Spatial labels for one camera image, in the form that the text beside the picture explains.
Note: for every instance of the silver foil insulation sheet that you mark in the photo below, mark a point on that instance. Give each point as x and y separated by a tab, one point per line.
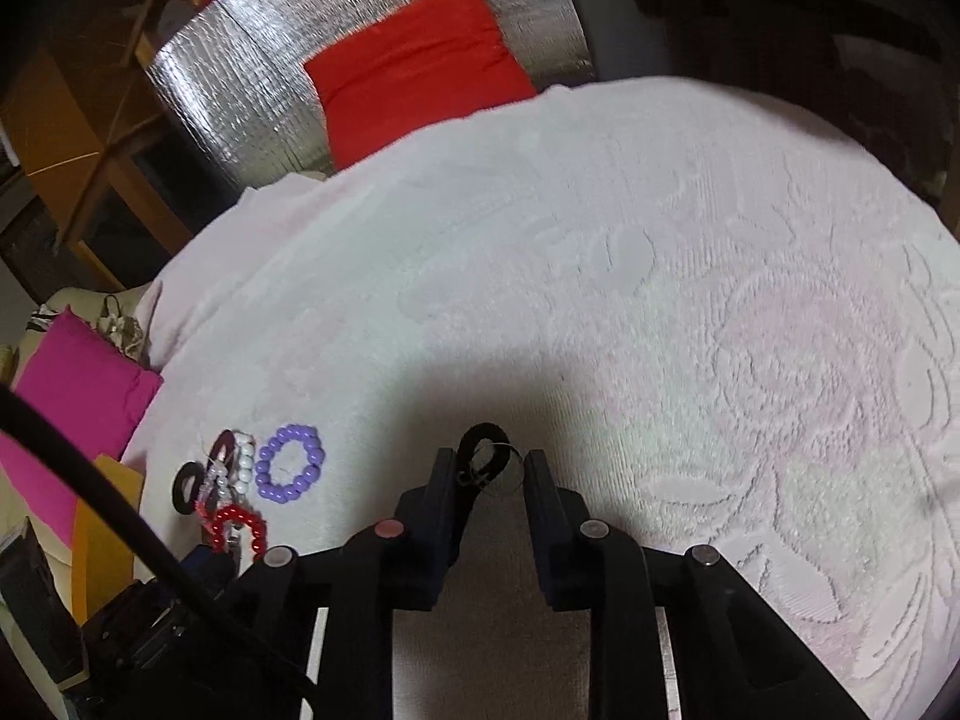
234	80

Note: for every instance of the dark red bangle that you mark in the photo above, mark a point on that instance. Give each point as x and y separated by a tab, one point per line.
224	448

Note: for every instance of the red pillow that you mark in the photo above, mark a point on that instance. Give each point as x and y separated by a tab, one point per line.
430	61

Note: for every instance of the floral patterned cloth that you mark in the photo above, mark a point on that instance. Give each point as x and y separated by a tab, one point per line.
120	330

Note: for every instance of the orange jewelry box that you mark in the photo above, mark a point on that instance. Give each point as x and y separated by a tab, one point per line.
101	564

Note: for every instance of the pink embossed bedspread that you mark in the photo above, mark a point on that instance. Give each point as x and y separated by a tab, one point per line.
723	321

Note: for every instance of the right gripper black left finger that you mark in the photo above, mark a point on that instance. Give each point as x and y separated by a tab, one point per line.
399	563

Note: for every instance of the magenta pillow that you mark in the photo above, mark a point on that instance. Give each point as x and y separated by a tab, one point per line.
94	395

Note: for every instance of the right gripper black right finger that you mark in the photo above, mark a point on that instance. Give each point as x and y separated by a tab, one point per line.
582	562

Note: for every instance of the wooden table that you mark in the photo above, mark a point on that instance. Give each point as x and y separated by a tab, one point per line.
123	187

